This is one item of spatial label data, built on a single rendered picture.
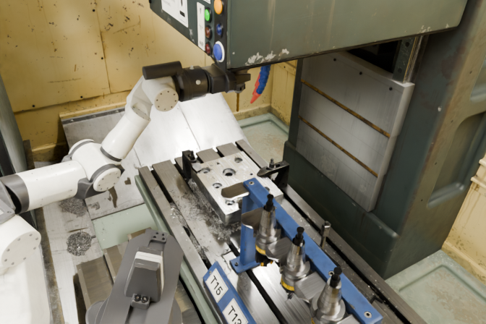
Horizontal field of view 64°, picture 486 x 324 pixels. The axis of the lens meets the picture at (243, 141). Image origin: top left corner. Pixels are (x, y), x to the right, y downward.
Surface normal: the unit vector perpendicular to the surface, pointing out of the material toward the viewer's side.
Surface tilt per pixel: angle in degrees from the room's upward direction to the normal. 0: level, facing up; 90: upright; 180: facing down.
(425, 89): 90
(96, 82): 90
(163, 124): 24
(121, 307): 16
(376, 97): 90
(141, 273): 100
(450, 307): 0
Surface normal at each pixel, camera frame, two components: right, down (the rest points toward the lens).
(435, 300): 0.04, -0.83
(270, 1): 0.49, 0.50
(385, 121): -0.88, 0.23
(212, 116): 0.23, -0.56
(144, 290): -0.09, 0.69
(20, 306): 0.37, -0.86
